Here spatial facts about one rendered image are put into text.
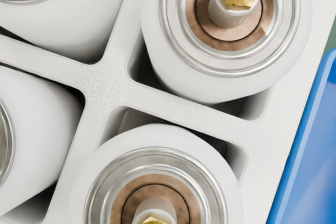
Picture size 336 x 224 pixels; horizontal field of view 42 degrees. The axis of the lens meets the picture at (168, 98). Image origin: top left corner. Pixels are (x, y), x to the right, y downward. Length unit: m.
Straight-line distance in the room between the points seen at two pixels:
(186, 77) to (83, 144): 0.10
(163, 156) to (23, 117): 0.08
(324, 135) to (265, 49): 0.28
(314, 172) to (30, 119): 0.34
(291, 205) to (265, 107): 0.21
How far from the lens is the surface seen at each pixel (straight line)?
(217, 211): 0.24
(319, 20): 0.33
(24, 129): 0.25
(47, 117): 0.27
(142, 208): 0.22
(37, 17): 0.25
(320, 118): 0.51
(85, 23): 0.29
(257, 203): 0.32
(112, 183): 0.24
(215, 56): 0.23
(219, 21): 0.23
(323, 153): 0.51
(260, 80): 0.24
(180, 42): 0.23
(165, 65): 0.24
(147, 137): 0.24
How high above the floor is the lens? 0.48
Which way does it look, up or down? 88 degrees down
